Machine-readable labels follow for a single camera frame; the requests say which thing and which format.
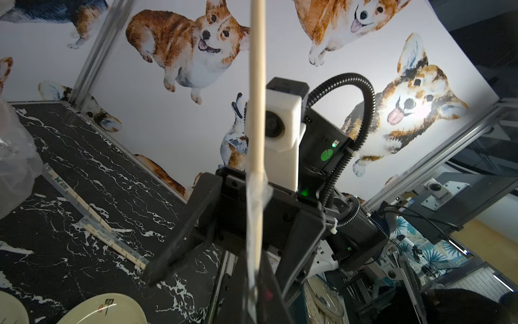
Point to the clear plastic bin liner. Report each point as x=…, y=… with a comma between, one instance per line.
x=20, y=162

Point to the chopsticks pack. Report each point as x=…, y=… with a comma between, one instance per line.
x=92, y=222
x=258, y=195

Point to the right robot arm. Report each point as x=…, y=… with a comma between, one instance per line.
x=305, y=155

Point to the cream plate back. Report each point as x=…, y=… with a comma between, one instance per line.
x=12, y=310

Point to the cream plate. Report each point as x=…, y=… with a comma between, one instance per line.
x=106, y=308
x=12, y=310

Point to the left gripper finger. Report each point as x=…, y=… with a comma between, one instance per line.
x=261, y=304

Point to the cream plate front right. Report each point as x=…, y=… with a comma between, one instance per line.
x=106, y=308

